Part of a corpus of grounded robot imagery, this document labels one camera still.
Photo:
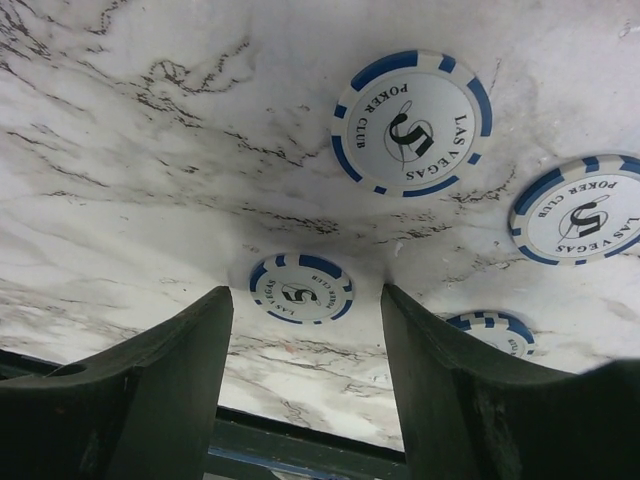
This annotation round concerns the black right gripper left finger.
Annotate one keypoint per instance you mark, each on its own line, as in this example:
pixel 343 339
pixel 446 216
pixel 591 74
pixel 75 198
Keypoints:
pixel 142 409

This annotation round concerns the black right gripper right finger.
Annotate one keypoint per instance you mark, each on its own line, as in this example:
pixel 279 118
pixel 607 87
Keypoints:
pixel 470 411

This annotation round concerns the blue white poker chip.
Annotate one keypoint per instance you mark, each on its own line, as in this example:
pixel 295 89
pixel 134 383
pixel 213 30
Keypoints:
pixel 411 124
pixel 501 330
pixel 584 211
pixel 300 288

